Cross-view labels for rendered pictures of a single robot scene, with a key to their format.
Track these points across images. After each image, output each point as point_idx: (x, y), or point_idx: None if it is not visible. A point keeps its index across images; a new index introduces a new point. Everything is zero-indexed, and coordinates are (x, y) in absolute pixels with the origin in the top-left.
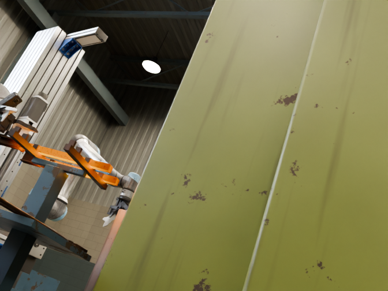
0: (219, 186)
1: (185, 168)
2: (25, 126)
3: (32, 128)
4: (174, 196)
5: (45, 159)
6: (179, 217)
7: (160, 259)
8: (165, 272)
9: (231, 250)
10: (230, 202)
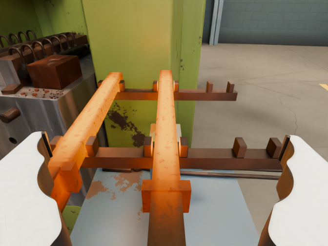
0: (178, 40)
1: (176, 36)
2: (49, 193)
3: (45, 154)
4: (175, 63)
5: (134, 148)
6: (175, 75)
7: (174, 105)
8: (174, 107)
9: (178, 74)
10: (179, 49)
